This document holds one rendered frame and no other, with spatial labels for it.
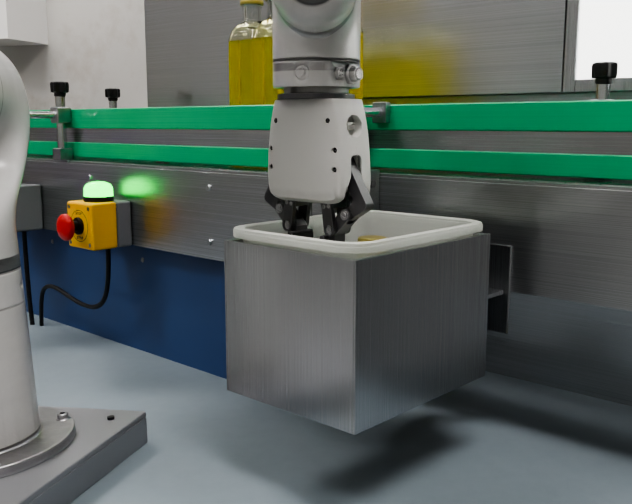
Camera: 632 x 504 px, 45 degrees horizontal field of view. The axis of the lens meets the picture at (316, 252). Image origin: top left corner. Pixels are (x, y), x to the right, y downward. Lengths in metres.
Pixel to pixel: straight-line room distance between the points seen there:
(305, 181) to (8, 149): 0.32
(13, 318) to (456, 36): 0.69
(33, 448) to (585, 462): 0.58
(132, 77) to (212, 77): 2.59
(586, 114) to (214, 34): 0.86
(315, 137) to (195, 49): 0.86
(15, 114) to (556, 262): 0.59
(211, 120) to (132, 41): 3.05
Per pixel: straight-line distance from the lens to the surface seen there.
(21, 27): 4.22
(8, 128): 0.86
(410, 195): 0.95
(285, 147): 0.76
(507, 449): 0.92
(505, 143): 0.90
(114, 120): 1.27
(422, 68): 1.16
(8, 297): 0.82
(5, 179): 0.85
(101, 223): 1.19
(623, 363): 1.08
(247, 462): 0.87
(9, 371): 0.83
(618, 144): 0.85
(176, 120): 1.14
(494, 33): 1.10
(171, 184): 1.13
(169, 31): 1.64
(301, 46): 0.72
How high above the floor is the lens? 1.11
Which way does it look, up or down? 10 degrees down
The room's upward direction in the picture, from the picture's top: straight up
